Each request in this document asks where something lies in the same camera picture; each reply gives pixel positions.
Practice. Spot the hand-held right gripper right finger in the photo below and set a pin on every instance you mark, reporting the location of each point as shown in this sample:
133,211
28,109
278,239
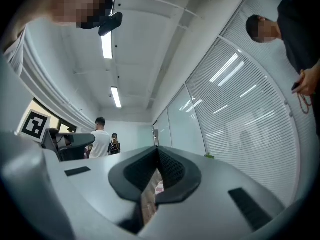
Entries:
212,184

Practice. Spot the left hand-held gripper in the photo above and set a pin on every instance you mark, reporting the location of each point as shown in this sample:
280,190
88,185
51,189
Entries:
35,125

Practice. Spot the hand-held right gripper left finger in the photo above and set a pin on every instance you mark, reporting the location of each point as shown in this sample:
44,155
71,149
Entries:
95,181

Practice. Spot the green plant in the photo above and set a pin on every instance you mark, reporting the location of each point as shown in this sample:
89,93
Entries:
209,155

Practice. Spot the dark framed window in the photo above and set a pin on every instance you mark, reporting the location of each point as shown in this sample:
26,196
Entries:
56,120

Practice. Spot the long ceiling light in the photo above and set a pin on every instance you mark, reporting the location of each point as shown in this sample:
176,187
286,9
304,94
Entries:
107,45
116,97

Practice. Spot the frosted glass partition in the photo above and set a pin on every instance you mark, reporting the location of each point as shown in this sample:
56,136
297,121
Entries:
182,126

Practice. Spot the white window blinds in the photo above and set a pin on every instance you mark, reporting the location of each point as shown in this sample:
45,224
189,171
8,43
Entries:
250,124

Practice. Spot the person's white shirt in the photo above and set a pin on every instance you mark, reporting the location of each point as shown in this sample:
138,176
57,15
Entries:
15,54

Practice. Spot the black phone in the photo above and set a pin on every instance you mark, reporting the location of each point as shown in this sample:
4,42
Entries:
296,86

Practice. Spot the person's head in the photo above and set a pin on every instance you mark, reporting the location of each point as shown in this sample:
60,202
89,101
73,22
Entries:
62,4

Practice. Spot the black head-mounted camera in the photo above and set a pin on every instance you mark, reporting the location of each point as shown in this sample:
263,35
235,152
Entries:
111,22

